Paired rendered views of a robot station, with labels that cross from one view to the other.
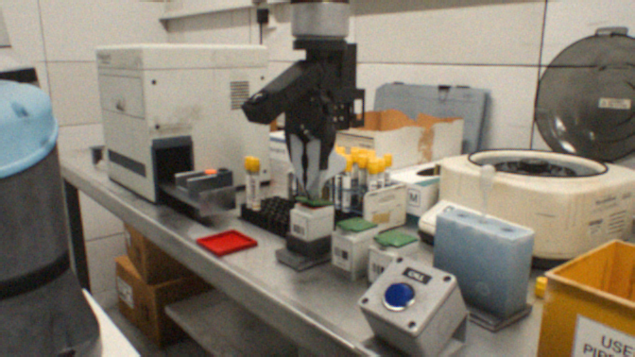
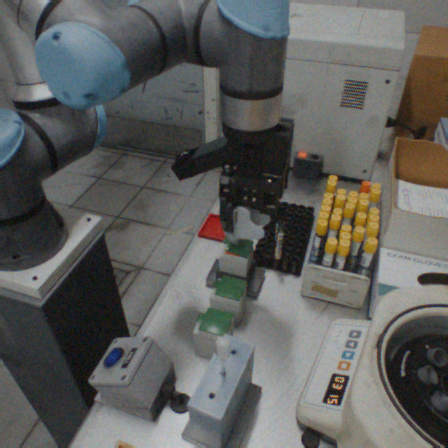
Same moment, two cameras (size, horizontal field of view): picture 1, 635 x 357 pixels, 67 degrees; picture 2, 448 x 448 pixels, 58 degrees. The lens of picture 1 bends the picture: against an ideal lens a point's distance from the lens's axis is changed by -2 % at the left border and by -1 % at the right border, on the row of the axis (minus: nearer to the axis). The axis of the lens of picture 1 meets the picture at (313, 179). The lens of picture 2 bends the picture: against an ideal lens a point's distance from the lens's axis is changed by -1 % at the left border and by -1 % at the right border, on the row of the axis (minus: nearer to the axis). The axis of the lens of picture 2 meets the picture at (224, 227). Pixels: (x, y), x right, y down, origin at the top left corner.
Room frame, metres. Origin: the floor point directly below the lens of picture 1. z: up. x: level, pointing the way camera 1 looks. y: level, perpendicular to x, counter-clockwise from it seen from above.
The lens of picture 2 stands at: (0.38, -0.40, 1.40)
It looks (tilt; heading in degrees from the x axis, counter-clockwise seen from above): 41 degrees down; 59
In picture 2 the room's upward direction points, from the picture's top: straight up
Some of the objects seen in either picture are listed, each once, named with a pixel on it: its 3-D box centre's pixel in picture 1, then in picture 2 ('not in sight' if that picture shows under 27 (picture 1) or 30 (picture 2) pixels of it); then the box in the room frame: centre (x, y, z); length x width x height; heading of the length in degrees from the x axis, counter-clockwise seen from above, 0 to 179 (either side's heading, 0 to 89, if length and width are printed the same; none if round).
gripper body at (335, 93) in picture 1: (323, 87); (253, 163); (0.65, -0.01, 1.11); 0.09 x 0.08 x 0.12; 130
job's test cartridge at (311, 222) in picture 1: (312, 226); (236, 261); (0.64, 0.00, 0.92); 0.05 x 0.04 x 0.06; 130
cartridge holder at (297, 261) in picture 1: (312, 245); (235, 272); (0.64, 0.00, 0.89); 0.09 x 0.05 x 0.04; 130
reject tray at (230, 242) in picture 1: (227, 242); (220, 227); (0.69, 0.13, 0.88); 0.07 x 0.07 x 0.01; 40
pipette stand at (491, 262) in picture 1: (478, 263); (223, 394); (0.50, -0.19, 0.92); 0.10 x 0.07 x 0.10; 35
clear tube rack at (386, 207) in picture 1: (342, 195); (341, 245); (0.83, -0.05, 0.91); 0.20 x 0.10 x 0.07; 40
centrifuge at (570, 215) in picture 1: (523, 199); (437, 396); (0.72, -0.33, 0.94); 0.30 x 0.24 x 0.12; 121
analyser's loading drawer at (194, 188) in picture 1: (191, 185); not in sight; (0.86, 0.23, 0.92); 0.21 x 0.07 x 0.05; 40
